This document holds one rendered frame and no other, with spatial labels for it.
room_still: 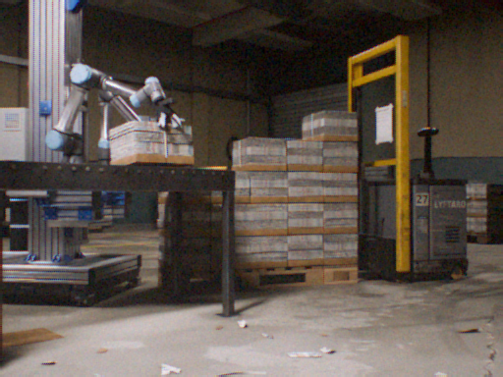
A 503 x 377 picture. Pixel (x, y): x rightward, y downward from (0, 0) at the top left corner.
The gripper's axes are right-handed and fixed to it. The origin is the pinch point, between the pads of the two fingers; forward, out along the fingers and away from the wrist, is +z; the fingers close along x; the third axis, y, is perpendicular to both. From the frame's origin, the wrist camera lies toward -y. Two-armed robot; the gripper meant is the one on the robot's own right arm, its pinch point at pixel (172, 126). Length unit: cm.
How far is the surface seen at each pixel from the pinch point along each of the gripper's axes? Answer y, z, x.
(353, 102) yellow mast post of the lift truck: 17, -57, -215
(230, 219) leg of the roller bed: 12, 54, -23
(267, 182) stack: 46, 5, -103
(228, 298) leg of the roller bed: 37, 90, -21
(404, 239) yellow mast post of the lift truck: 26, 72, -190
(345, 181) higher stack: 27, 18, -162
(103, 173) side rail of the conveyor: -2, 34, 52
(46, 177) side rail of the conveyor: -1, 36, 78
